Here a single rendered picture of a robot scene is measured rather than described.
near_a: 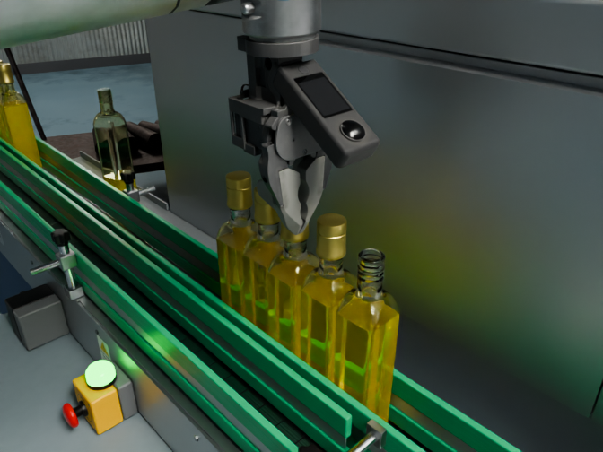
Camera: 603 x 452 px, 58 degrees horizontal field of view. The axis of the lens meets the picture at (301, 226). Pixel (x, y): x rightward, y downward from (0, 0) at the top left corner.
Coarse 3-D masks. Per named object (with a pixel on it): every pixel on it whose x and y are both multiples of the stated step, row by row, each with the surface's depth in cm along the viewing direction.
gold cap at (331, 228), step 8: (320, 216) 62; (328, 216) 62; (336, 216) 62; (320, 224) 60; (328, 224) 60; (336, 224) 60; (344, 224) 60; (320, 232) 60; (328, 232) 60; (336, 232) 60; (344, 232) 61; (320, 240) 61; (328, 240) 60; (336, 240) 60; (344, 240) 61; (320, 248) 61; (328, 248) 61; (336, 248) 61; (344, 248) 62; (320, 256) 62; (328, 256) 61; (336, 256) 61
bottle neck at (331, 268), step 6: (342, 258) 62; (324, 264) 62; (330, 264) 62; (336, 264) 62; (342, 264) 63; (324, 270) 63; (330, 270) 62; (336, 270) 63; (342, 270) 64; (330, 276) 63
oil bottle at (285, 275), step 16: (304, 256) 67; (272, 272) 68; (288, 272) 66; (304, 272) 66; (272, 288) 69; (288, 288) 66; (272, 304) 70; (288, 304) 68; (272, 320) 72; (288, 320) 69; (272, 336) 73; (288, 336) 70
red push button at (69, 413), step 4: (64, 404) 83; (68, 404) 83; (64, 408) 83; (68, 408) 82; (72, 408) 82; (76, 408) 84; (80, 408) 84; (64, 412) 83; (68, 412) 82; (72, 412) 82; (76, 412) 83; (80, 412) 84; (64, 416) 84; (68, 416) 82; (72, 416) 82; (76, 416) 83; (68, 420) 82; (72, 420) 82; (76, 420) 82; (72, 424) 82; (76, 424) 82
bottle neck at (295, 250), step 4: (284, 240) 66; (304, 240) 66; (284, 244) 66; (288, 244) 66; (292, 244) 65; (296, 244) 65; (300, 244) 66; (304, 244) 66; (284, 248) 67; (288, 248) 66; (292, 248) 66; (296, 248) 66; (300, 248) 66; (304, 248) 66; (284, 252) 67; (288, 252) 66; (292, 252) 66; (296, 252) 66; (300, 252) 66; (304, 252) 67; (288, 256) 67; (292, 256) 66; (296, 256) 66; (300, 256) 66
